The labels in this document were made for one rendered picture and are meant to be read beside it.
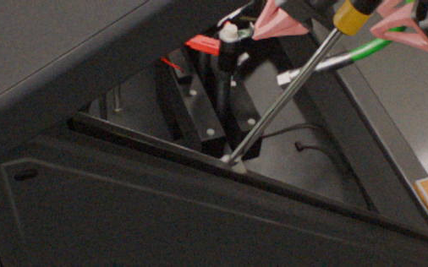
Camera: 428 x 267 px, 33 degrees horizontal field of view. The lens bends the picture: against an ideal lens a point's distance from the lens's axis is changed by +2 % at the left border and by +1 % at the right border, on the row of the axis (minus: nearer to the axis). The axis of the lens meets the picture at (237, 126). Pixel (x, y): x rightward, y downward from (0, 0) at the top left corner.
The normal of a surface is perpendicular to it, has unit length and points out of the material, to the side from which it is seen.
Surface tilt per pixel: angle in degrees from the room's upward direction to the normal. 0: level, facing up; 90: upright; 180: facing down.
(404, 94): 0
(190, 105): 0
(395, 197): 90
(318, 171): 0
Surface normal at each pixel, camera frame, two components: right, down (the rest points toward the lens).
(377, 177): -0.93, 0.23
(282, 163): 0.09, -0.62
